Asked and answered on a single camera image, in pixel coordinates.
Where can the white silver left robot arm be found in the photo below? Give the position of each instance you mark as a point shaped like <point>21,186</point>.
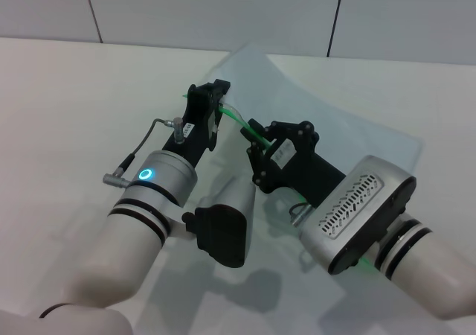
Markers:
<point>122,253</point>

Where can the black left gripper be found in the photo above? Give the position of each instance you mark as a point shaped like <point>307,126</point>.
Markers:
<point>197,126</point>

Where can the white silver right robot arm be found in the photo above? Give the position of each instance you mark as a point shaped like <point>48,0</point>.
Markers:
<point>439,275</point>

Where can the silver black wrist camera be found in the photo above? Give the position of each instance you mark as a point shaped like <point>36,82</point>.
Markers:
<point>223,234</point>
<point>353,208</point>

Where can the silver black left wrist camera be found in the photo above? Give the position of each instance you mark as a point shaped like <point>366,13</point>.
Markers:
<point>223,234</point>

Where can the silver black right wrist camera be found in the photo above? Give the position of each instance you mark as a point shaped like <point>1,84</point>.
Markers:
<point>353,208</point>

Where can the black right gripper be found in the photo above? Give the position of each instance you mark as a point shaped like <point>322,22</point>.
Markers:
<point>305,171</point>

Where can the translucent green-zipper document bag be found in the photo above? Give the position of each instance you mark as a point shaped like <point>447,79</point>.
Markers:
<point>334,134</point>

